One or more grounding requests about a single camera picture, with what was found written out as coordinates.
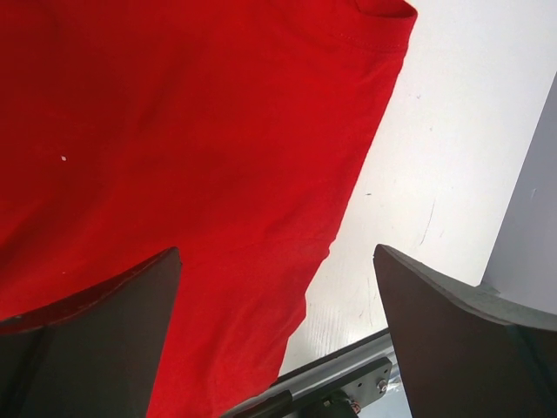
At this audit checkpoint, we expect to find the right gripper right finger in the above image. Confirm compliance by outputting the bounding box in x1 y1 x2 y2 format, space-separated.
373 245 556 417

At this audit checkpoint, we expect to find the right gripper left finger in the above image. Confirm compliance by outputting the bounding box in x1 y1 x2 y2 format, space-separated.
1 248 181 417

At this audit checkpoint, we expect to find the red t shirt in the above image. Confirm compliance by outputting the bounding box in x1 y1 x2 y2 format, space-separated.
1 1 417 417

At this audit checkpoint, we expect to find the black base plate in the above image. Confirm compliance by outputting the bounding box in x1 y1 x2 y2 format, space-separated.
224 329 399 417

